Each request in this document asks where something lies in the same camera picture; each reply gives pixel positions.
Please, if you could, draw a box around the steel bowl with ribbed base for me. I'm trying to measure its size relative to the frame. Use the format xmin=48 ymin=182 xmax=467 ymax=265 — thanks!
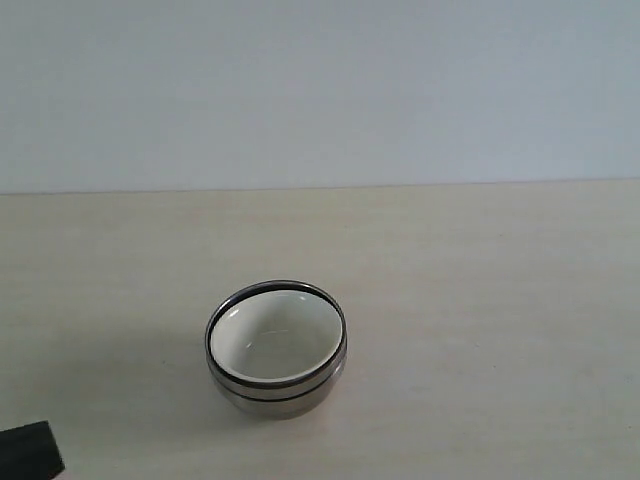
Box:
xmin=204 ymin=279 xmax=348 ymax=401

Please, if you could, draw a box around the white ceramic bowl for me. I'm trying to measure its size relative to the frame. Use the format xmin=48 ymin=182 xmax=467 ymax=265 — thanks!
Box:
xmin=209 ymin=290 xmax=345 ymax=384

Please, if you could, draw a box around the smooth stainless steel bowl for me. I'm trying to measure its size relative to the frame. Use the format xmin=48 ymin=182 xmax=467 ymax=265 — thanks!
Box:
xmin=213 ymin=359 xmax=347 ymax=419

